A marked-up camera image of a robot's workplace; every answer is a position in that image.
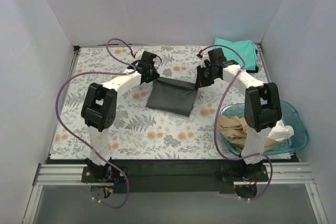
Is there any white t shirt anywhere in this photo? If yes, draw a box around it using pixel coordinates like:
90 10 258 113
268 120 294 142

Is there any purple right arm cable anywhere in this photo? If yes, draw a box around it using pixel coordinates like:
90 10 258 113
196 45 274 204

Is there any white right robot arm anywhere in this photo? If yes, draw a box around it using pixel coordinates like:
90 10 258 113
195 45 282 181

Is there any floral table mat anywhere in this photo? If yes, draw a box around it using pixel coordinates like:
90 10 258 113
49 45 292 160

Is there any folded black t shirt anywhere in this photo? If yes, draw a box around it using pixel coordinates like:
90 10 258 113
246 42 259 73

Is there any folded teal t shirt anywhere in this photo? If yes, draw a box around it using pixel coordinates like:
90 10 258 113
214 38 252 70

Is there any beige t shirt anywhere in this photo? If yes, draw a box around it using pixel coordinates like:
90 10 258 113
216 115 279 154

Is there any dark grey t shirt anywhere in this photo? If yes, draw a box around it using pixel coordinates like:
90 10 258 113
146 77 198 116

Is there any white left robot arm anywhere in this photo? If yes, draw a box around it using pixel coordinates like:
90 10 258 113
81 49 162 182

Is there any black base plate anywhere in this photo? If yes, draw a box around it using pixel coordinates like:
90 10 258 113
46 158 298 194

